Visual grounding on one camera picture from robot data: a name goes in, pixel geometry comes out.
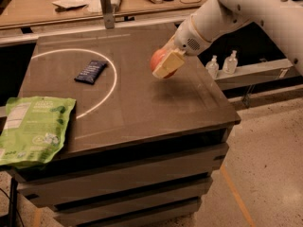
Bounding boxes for grey metal shelf rail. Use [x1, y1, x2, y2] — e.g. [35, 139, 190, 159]
[215, 59, 299, 91]

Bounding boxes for grey metal post left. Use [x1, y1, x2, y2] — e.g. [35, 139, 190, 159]
[100, 0, 115, 29]

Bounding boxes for clear sanitizer bottle left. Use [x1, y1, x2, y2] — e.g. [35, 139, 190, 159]
[205, 55, 219, 79]

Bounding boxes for green snack bag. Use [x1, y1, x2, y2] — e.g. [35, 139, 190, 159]
[0, 96, 76, 168]

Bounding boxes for dark blue snack bar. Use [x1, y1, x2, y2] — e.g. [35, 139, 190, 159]
[74, 60, 107, 85]

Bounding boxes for clear sanitizer bottle right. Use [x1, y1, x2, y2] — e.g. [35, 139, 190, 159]
[223, 50, 238, 74]

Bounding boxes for white paper sheets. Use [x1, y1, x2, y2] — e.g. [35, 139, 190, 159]
[53, 0, 101, 13]

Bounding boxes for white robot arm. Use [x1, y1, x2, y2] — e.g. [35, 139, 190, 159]
[151, 0, 303, 79]

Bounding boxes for black cable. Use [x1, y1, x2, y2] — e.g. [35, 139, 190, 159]
[0, 186, 26, 227]

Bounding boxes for clear sanitizer bottle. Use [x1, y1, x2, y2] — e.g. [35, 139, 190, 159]
[205, 55, 219, 79]
[223, 50, 238, 74]

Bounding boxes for wooden background desk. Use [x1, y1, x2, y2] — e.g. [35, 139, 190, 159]
[0, 0, 206, 30]

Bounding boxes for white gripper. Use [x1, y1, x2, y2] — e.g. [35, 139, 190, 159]
[151, 15, 210, 79]

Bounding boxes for grey stacked table cabinet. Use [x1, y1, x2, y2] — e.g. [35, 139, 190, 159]
[15, 24, 240, 227]

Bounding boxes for red apple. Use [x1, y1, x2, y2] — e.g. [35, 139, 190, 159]
[150, 49, 177, 79]

